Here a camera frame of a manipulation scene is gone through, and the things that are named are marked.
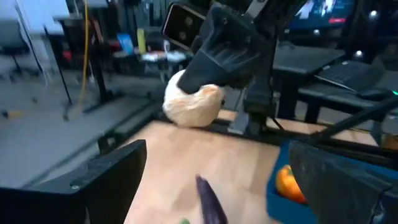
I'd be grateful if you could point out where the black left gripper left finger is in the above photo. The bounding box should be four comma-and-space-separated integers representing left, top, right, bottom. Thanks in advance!
40, 139, 148, 224

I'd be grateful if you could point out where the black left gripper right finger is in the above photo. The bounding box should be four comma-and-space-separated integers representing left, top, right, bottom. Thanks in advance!
288, 139, 398, 224

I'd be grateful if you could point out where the blue box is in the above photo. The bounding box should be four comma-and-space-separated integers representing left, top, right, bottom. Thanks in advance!
116, 32, 135, 56

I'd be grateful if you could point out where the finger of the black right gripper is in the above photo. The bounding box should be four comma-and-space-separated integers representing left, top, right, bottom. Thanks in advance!
176, 50, 261, 95

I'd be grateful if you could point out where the black table stand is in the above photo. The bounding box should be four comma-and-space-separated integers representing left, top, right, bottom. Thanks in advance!
43, 14, 124, 114

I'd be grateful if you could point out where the black frame strut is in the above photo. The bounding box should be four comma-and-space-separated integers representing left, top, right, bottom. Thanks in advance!
307, 95, 398, 144

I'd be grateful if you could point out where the black desk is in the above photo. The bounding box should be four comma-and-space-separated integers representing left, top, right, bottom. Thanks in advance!
273, 43, 346, 121

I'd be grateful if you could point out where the orange fruit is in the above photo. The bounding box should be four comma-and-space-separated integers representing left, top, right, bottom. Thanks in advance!
275, 164, 308, 205

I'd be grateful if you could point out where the yellow-green bottle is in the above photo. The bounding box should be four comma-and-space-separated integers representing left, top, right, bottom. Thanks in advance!
136, 27, 147, 55

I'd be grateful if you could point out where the grey office chair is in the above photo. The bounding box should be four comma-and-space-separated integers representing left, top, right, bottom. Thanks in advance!
0, 20, 41, 82

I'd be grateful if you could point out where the computer monitor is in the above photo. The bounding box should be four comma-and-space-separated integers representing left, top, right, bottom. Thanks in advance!
289, 0, 357, 32

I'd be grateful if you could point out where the yellow hanging cable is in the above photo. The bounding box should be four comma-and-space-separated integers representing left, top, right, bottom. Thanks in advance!
77, 0, 91, 105

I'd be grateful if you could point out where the dark purple eggplant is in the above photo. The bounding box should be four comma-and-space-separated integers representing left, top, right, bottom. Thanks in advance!
195, 174, 229, 224

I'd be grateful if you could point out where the blue plastic basket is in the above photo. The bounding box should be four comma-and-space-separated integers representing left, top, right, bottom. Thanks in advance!
266, 139, 398, 224

